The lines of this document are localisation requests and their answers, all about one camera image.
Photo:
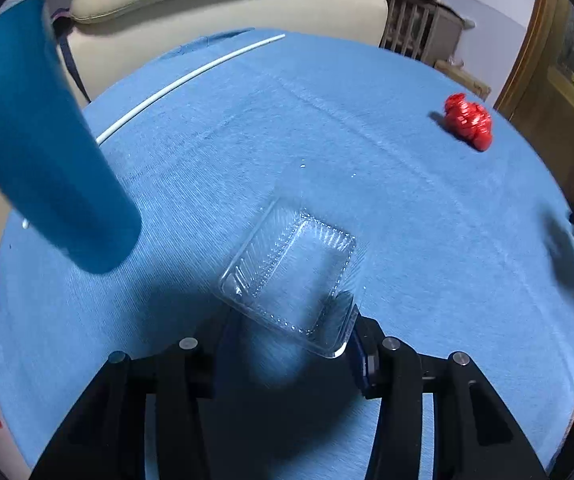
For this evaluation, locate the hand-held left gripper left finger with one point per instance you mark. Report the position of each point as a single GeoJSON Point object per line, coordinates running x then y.
{"type": "Point", "coordinates": [207, 360]}

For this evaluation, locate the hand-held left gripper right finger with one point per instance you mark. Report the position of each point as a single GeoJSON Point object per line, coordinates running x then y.
{"type": "Point", "coordinates": [363, 367]}

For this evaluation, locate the clear plastic container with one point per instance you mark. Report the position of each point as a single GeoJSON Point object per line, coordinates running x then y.
{"type": "Point", "coordinates": [292, 280]}

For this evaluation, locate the blue tablecloth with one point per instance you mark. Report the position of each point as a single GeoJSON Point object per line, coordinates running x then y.
{"type": "Point", "coordinates": [392, 220]}

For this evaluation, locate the red crumpled plastic bag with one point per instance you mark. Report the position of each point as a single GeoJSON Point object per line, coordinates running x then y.
{"type": "Point", "coordinates": [469, 122]}

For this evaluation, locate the thin white rod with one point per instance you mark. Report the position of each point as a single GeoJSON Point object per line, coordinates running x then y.
{"type": "Point", "coordinates": [177, 80]}

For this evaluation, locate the blue sleeved arm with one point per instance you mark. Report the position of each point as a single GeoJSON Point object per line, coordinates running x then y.
{"type": "Point", "coordinates": [32, 135]}

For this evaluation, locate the cardboard box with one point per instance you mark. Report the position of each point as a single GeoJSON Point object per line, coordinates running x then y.
{"type": "Point", "coordinates": [467, 77]}

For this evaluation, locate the wooden slatted cabinet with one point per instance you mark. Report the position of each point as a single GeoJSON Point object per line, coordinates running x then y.
{"type": "Point", "coordinates": [417, 25]}

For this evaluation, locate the gold picture frame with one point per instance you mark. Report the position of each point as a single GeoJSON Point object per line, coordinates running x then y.
{"type": "Point", "coordinates": [532, 45]}

